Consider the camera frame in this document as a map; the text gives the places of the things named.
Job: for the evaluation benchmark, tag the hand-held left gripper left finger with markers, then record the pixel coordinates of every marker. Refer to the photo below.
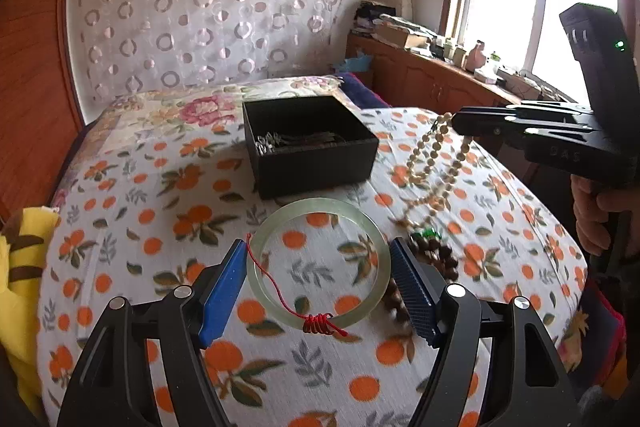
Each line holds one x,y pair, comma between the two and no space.
222,297

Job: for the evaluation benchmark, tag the long wooden cabinet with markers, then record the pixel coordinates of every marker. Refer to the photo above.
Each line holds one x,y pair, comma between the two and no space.
425,77

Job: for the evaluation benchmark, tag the green cap bottle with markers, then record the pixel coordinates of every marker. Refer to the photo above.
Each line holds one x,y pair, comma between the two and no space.
495,61

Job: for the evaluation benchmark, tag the orange fruit print bedsheet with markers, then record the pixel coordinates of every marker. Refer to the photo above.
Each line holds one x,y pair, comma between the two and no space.
165,232

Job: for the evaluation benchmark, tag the person's right hand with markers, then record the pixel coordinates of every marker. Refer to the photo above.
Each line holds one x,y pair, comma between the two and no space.
590,217

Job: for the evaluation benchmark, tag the pile of dark things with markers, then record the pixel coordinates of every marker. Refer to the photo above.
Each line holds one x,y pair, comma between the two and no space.
372,14

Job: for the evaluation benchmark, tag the dark blue blanket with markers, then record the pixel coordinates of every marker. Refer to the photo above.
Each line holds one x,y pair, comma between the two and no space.
362,92

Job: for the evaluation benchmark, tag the teal bag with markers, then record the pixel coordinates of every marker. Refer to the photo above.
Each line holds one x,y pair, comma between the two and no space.
352,64

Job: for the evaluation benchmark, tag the black square box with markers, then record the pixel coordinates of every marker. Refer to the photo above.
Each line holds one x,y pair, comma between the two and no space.
320,169

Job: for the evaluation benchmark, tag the pink bottle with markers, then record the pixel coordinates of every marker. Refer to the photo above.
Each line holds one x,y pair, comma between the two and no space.
476,56

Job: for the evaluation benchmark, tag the pink floral quilt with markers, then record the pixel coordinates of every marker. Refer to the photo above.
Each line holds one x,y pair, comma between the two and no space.
200,107

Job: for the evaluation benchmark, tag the yellow plush toy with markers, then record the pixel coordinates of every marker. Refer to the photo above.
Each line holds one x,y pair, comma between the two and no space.
22,307

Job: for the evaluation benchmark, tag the cardboard box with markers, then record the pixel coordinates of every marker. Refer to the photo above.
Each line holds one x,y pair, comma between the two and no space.
400,37

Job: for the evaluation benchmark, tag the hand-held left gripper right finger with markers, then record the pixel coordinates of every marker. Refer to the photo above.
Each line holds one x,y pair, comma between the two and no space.
415,292

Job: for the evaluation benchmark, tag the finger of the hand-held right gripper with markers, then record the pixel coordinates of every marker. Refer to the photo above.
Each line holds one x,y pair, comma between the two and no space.
555,110
490,124

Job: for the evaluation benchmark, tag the dark red-trimmed cloth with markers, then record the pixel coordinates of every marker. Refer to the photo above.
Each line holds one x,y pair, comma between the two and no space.
600,332

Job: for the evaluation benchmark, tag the circle pattern sheer wall cloth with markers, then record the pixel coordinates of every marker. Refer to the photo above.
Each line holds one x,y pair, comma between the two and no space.
210,7

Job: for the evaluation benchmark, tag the pale green jade bangle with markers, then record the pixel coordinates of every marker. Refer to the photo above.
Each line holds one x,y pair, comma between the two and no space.
380,237

